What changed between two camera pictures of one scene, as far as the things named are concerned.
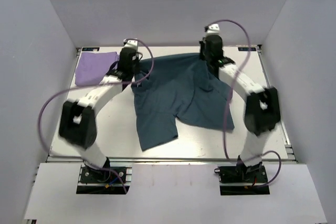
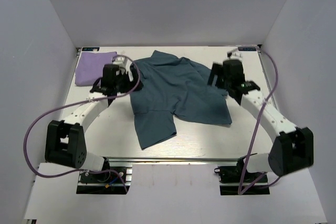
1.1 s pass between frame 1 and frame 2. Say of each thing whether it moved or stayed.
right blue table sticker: stayed
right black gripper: moved
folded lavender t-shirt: stayed
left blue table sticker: stayed
